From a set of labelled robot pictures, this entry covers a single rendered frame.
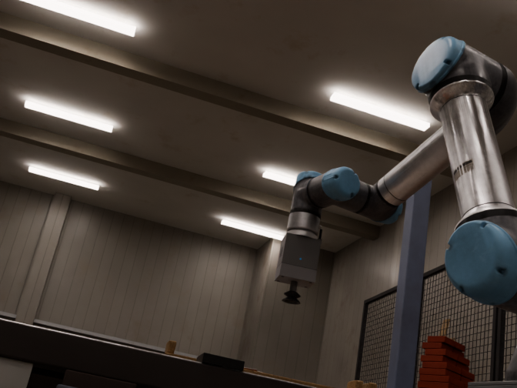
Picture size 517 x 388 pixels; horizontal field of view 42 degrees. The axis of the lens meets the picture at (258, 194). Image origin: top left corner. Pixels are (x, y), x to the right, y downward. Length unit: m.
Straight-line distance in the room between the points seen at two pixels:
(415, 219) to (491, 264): 2.72
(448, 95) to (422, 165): 0.27
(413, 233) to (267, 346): 8.76
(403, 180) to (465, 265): 0.50
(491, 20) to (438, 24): 0.46
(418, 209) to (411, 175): 2.26
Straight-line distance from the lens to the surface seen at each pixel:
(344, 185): 1.50
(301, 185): 1.60
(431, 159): 1.48
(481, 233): 1.06
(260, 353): 12.24
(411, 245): 3.69
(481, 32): 6.71
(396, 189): 1.54
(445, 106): 1.27
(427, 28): 6.68
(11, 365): 1.22
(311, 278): 1.54
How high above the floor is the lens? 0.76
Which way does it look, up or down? 22 degrees up
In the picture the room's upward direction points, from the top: 11 degrees clockwise
